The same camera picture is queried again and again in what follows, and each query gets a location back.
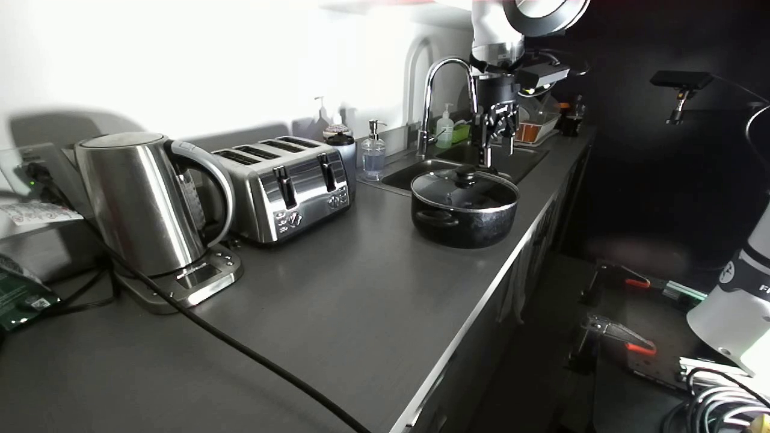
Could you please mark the glass pot lid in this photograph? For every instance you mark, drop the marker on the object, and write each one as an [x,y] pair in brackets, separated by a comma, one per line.
[464,187]

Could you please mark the clear soap dispenser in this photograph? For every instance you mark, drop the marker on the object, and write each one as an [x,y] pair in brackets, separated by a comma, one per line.
[373,156]

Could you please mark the paper note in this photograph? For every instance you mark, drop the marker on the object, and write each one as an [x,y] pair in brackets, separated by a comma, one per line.
[36,213]

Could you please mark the black canister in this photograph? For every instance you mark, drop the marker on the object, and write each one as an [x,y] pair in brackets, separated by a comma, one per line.
[343,147]

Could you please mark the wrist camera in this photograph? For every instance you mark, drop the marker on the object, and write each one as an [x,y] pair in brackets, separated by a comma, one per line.
[544,75]

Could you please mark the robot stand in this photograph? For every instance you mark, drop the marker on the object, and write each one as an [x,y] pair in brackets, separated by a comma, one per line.
[625,397]

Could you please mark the dish rack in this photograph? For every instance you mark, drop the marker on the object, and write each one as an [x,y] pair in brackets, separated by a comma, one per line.
[534,129]

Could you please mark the black sink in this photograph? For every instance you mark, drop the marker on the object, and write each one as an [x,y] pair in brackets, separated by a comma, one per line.
[481,159]

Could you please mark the green sponge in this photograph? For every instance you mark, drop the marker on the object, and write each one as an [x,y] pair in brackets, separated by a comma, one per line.
[461,133]

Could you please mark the green packet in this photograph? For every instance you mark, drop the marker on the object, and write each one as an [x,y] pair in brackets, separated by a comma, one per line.
[21,297]

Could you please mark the stainless steel four-slot toaster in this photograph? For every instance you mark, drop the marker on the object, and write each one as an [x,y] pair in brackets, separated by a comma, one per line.
[283,192]

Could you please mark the camera on mount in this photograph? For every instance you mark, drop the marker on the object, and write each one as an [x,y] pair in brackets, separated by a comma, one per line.
[683,81]

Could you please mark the chrome tap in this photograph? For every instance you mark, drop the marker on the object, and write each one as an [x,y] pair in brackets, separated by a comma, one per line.
[428,102]

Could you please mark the stainless steel electric kettle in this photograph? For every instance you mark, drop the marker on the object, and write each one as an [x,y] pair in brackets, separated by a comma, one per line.
[141,204]

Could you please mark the wall socket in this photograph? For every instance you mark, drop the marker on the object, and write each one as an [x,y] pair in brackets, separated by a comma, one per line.
[36,168]

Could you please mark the dark bottle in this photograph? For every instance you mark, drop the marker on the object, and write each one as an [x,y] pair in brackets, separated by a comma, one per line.
[572,120]

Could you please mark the black cooking pot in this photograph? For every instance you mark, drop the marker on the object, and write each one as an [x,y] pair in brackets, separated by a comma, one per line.
[463,225]

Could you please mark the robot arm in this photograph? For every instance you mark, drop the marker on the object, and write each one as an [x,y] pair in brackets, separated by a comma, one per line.
[496,30]

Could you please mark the green soap bottle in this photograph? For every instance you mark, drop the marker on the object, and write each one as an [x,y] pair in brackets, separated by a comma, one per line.
[444,129]

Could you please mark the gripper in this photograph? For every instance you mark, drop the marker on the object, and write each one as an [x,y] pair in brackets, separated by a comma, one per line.
[496,90]

